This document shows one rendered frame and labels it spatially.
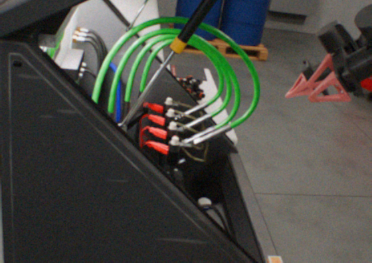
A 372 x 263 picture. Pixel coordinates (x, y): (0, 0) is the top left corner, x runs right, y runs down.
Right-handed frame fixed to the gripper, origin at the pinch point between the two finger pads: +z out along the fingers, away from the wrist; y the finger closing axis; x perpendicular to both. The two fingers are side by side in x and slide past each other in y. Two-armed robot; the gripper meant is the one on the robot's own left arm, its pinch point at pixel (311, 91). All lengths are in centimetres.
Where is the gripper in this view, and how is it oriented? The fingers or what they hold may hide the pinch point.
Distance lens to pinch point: 98.5
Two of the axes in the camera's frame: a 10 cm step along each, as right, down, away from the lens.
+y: -1.4, 6.1, -7.8
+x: 6.3, 6.6, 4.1
